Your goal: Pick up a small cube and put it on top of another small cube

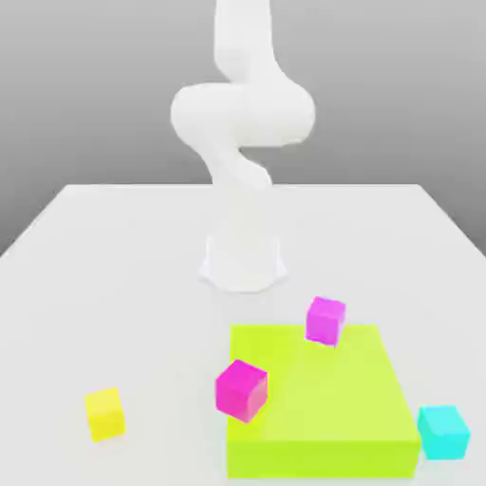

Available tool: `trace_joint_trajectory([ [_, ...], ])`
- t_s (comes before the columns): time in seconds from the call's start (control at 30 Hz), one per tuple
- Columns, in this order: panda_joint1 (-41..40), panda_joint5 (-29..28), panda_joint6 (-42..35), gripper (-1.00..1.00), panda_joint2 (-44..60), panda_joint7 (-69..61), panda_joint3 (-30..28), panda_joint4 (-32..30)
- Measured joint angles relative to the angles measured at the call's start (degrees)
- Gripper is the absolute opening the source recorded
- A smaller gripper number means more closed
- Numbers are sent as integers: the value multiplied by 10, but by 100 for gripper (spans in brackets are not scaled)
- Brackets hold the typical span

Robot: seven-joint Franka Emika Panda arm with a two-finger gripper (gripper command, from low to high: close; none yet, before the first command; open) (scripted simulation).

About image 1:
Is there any large lime green box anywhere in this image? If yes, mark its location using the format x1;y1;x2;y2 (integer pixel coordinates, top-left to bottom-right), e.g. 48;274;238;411
226;324;422;480

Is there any small cyan cube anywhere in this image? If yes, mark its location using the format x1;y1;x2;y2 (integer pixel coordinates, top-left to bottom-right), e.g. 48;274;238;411
416;404;472;461

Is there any small yellow cube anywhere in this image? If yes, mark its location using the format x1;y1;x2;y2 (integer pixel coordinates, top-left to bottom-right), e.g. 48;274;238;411
84;386;127;443

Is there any small violet cube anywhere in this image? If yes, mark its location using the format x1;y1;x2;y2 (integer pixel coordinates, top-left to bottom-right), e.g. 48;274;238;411
304;295;347;348

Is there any small magenta cube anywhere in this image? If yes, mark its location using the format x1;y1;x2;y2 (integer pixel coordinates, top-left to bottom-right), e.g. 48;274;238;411
215;358;270;424

